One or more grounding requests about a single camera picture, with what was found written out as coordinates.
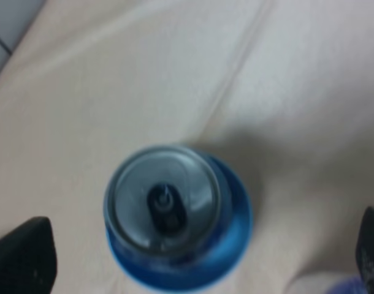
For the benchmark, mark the cream tablecloth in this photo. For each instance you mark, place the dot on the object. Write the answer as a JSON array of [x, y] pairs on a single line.
[[283, 91]]

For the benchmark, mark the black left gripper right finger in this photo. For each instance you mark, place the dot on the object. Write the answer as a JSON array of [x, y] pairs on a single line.
[[365, 249]]

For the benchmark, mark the tall blue beverage can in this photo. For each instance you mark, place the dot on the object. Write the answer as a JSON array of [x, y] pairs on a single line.
[[177, 219]]

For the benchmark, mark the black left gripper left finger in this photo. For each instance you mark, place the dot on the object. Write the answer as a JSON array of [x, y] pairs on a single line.
[[28, 260]]

